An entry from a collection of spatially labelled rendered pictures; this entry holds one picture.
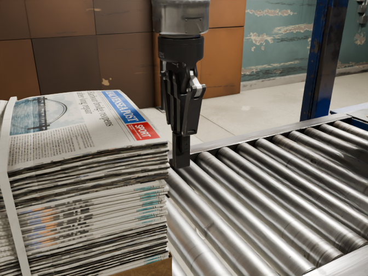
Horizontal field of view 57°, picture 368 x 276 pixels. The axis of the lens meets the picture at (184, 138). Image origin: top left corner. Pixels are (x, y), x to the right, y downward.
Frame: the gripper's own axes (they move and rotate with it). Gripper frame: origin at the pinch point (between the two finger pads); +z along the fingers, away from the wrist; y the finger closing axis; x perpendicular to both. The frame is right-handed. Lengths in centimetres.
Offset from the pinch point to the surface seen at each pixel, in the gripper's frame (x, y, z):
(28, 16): -2, -287, -6
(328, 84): 83, -38, 7
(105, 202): -17.9, 14.7, -2.6
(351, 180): 41.5, 6.7, 14.3
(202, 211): 3.7, 2.1, 13.6
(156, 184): -11.5, 15.6, -3.9
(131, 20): 91, -287, 1
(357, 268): 17.7, 26.6, 13.5
